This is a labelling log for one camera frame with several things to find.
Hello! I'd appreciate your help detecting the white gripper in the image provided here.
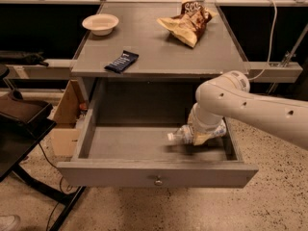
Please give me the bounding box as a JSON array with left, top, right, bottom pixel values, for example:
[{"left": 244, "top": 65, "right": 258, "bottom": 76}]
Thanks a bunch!
[{"left": 188, "top": 113, "right": 222, "bottom": 146}]

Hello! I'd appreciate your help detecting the clear plastic water bottle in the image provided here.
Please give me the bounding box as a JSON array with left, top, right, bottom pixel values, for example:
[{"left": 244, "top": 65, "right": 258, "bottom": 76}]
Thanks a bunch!
[{"left": 167, "top": 120, "right": 227, "bottom": 146}]

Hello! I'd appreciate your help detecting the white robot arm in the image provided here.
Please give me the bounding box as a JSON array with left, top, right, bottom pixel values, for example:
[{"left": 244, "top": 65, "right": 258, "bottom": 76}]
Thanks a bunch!
[{"left": 188, "top": 70, "right": 308, "bottom": 149}]

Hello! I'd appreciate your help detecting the round metal drawer knob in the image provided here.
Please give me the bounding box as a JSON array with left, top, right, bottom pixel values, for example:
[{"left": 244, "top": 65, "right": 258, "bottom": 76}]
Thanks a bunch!
[{"left": 154, "top": 176, "right": 163, "bottom": 187}]

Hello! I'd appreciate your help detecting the grey open drawer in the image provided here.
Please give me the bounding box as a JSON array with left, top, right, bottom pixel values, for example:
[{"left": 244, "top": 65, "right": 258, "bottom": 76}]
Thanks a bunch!
[{"left": 58, "top": 78, "right": 258, "bottom": 188}]

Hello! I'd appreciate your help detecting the grey cabinet with counter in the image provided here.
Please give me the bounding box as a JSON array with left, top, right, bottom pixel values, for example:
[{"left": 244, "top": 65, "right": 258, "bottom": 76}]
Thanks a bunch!
[{"left": 72, "top": 1, "right": 249, "bottom": 101}]

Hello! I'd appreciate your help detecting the dark blue snack bar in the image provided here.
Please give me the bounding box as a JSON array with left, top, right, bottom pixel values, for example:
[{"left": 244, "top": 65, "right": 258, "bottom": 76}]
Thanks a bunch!
[{"left": 105, "top": 50, "right": 139, "bottom": 73}]

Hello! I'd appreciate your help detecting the brown chip bag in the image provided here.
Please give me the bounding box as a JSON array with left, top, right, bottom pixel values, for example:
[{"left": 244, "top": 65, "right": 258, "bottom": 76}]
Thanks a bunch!
[{"left": 157, "top": 0, "right": 218, "bottom": 48}]

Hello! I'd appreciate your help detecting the cardboard box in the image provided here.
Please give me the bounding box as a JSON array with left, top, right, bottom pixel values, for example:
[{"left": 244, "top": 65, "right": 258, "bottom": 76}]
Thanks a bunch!
[{"left": 50, "top": 80, "right": 85, "bottom": 157}]

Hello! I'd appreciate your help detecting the white bowl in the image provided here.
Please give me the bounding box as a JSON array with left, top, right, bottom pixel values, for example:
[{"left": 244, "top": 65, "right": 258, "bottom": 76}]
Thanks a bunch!
[{"left": 82, "top": 13, "right": 119, "bottom": 36}]

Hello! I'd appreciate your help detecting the black desk with tray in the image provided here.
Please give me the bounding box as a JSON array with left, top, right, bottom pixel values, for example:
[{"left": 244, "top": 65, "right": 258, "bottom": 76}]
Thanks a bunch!
[{"left": 0, "top": 64, "right": 87, "bottom": 231}]

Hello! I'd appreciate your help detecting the white shoe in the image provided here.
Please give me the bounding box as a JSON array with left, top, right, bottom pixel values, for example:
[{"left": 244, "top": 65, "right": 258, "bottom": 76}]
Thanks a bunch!
[{"left": 0, "top": 215, "right": 20, "bottom": 231}]

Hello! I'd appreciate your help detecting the black floor cable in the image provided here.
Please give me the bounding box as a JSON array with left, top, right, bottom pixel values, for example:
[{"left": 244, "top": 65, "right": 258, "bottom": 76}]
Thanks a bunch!
[{"left": 38, "top": 141, "right": 75, "bottom": 231}]

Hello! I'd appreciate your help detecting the white cable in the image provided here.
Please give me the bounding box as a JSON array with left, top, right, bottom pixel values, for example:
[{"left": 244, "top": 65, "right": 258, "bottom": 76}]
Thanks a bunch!
[{"left": 247, "top": 0, "right": 278, "bottom": 82}]

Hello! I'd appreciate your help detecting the grey metal rail frame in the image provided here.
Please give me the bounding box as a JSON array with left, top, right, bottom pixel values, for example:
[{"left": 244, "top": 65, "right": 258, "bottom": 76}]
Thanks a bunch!
[{"left": 1, "top": 0, "right": 302, "bottom": 83}]

